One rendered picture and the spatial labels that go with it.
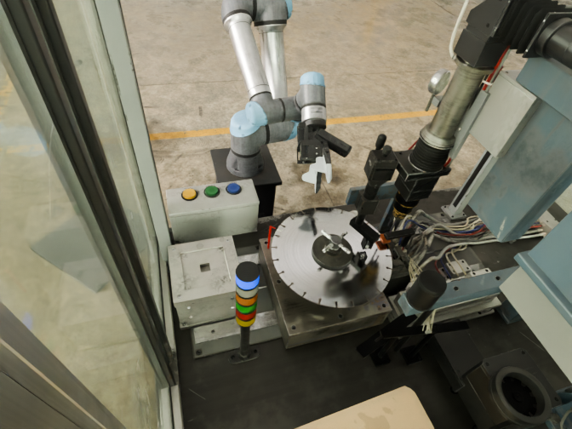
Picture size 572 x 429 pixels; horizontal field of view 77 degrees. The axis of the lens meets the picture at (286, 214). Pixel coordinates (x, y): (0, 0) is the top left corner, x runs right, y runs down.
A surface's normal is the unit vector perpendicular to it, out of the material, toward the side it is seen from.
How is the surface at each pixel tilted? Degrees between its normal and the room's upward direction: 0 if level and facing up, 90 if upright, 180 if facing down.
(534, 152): 90
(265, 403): 0
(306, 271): 0
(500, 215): 90
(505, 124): 90
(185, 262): 0
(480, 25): 90
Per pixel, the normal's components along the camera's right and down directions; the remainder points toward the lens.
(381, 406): 0.10, -0.66
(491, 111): -0.95, 0.15
